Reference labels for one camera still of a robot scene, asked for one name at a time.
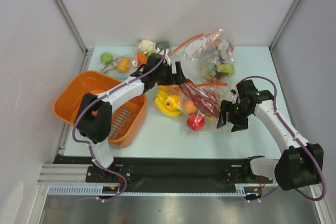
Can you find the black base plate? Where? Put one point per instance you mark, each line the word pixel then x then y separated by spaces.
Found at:
pixel 171 175

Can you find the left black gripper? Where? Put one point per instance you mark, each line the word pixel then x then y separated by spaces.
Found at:
pixel 174 79

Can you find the zip bag with orange seal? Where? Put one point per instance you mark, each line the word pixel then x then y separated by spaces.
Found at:
pixel 219 90

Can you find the green pear in bag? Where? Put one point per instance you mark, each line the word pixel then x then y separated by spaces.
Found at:
pixel 226 69

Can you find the dotted clear zip bag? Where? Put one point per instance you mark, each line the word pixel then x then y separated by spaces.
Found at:
pixel 200 55

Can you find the yellow bell pepper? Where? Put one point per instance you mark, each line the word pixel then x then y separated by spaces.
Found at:
pixel 171 102

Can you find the white cauliflower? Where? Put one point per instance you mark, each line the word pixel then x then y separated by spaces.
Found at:
pixel 146 46

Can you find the orange plastic basket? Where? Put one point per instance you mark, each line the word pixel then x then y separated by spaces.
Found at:
pixel 126 120

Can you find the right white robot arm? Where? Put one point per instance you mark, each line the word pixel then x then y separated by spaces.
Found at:
pixel 300 163

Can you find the red plastic lobster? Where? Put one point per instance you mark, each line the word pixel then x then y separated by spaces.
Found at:
pixel 205 102

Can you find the dark green broccoli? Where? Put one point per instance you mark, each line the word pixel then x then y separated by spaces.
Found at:
pixel 163 45

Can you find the orange tomato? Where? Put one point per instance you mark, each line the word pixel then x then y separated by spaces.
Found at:
pixel 140 59

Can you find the grey toy fish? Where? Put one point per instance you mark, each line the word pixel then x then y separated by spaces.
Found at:
pixel 113 64

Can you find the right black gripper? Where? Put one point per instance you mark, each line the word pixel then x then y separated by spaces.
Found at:
pixel 234 113

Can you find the red apple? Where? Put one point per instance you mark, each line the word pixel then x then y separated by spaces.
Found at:
pixel 195 122

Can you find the orange fruit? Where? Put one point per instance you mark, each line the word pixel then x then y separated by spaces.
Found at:
pixel 166 88

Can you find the aluminium front rail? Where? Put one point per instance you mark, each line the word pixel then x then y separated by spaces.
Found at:
pixel 63 174

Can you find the green apple far left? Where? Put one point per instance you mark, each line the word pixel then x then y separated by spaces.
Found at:
pixel 106 58

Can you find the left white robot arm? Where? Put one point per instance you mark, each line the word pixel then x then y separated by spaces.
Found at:
pixel 94 119

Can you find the peach apple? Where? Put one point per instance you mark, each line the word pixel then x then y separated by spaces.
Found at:
pixel 189 107

